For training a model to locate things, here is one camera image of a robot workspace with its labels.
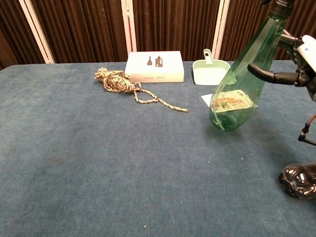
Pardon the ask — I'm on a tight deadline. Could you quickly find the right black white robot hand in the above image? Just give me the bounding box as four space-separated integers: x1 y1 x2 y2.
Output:
247 29 316 102

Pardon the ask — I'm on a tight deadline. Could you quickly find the green plastic spray bottle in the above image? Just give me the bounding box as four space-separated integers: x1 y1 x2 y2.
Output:
209 0 297 132

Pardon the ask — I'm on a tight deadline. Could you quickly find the brown pleated curtain panel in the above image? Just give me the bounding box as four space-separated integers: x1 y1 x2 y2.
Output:
219 0 316 62
30 0 128 64
0 0 45 70
132 0 221 62

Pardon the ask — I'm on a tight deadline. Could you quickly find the mint green plastic dustpan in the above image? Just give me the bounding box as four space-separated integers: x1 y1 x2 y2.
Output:
192 48 232 86

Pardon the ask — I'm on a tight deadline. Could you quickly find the printed paper card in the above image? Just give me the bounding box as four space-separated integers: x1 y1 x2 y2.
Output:
200 89 252 112

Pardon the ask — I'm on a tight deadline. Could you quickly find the black glossy lumpy object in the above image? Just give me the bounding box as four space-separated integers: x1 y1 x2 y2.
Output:
278 162 316 199

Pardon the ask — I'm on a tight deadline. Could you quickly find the white box with brown print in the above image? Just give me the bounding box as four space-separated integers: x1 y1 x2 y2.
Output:
124 51 185 83

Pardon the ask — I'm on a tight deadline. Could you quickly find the blue tablecloth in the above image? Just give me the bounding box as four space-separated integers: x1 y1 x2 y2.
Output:
0 59 316 237

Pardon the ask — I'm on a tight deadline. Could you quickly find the white screen frame post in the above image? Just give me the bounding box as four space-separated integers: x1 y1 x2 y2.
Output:
120 0 138 53
19 0 56 65
211 0 231 60

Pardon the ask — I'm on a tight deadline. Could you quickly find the braided beige rope bundle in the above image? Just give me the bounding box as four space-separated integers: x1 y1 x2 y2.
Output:
94 67 190 113

